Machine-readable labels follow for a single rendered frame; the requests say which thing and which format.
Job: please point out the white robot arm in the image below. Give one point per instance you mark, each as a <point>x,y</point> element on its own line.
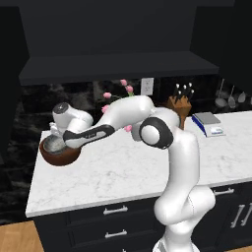
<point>182,164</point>

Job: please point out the white wall outlet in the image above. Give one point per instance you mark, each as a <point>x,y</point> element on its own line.
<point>147,86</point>

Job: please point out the brown bowl with grey inside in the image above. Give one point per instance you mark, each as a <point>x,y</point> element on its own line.
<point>59,158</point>

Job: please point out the hanging metal ladle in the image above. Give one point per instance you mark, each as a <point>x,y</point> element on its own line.
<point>220,101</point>

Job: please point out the black drawer front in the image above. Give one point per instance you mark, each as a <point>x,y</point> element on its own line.
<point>88,236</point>
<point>88,215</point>
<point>238,193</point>

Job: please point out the black cabinet door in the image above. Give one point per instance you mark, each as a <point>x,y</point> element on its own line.
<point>226,233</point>

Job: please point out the blue and grey kitchen scale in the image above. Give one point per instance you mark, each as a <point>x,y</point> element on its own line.
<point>207,119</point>

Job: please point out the hanging metal spoon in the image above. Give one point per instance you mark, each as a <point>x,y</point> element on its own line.
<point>232,100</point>

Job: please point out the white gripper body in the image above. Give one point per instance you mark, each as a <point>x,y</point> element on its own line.
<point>54,129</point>

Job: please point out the hanging metal spatula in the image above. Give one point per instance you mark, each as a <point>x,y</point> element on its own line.
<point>241,96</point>

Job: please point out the pink flower plant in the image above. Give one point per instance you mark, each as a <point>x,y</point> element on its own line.
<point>129,89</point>

